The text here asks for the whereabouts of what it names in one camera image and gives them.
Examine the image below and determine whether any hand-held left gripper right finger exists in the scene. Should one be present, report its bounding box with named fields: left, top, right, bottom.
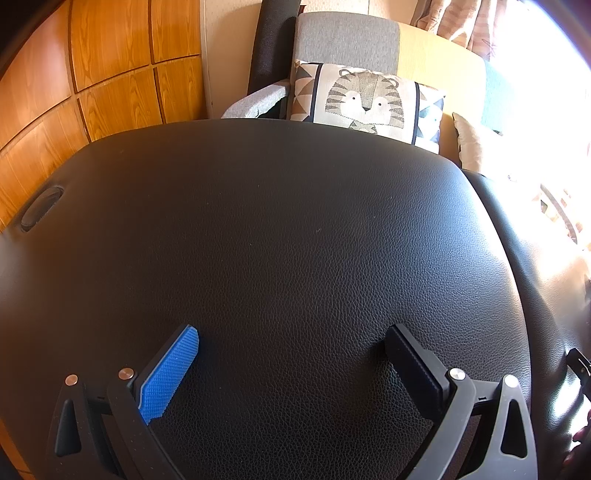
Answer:
left=384, top=323, right=539, bottom=480

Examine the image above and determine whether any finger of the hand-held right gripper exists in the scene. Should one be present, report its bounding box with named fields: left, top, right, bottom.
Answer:
left=567, top=348, right=591, bottom=393

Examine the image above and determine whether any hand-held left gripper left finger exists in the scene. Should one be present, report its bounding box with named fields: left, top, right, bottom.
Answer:
left=54, top=324, right=200, bottom=480

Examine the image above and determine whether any person's right hand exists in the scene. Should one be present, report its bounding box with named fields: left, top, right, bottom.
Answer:
left=564, top=408, right=591, bottom=467

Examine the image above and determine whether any black leather massage bed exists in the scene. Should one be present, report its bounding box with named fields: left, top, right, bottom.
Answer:
left=0, top=119, right=591, bottom=480

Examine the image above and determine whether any deer print cushion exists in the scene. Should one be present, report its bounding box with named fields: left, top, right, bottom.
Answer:
left=451, top=112, right=509, bottom=174

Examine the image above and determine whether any tiger print cushion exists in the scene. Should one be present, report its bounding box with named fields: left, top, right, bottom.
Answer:
left=288, top=60, right=446, bottom=155

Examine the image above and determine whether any wooden wardrobe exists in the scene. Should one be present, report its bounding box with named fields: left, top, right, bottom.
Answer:
left=0, top=0, right=206, bottom=232

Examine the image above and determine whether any black rolled mat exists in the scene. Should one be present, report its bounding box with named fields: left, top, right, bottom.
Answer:
left=248, top=0, right=301, bottom=95

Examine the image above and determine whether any grey yellow blue sofa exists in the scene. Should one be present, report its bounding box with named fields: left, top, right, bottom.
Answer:
left=222, top=11, right=522, bottom=167

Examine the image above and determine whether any pink patterned curtain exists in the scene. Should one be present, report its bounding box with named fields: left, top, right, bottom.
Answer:
left=413, top=0, right=504, bottom=58

